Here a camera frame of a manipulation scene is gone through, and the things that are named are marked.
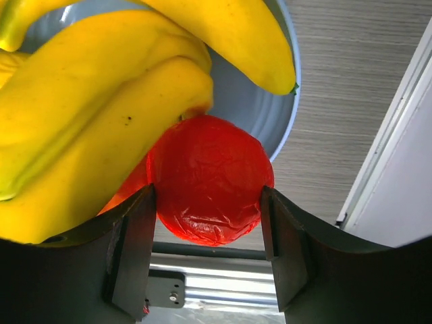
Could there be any light blue plate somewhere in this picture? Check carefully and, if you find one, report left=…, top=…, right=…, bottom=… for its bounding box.
left=20, top=1, right=301, bottom=160

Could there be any fake red peach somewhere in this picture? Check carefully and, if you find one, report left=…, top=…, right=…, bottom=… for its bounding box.
left=146, top=115, right=275, bottom=246

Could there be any fake yellow banana bunch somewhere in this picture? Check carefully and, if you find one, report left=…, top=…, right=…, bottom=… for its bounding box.
left=1, top=10, right=213, bottom=244

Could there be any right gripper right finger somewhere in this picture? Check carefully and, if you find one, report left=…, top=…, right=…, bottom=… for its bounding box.
left=261, top=187, right=431, bottom=323

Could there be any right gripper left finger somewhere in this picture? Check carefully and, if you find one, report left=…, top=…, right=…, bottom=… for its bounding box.
left=1, top=186, right=156, bottom=323

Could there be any fake orange tangerine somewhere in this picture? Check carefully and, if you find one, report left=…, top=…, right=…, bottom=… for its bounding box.
left=98, top=157, right=149, bottom=215

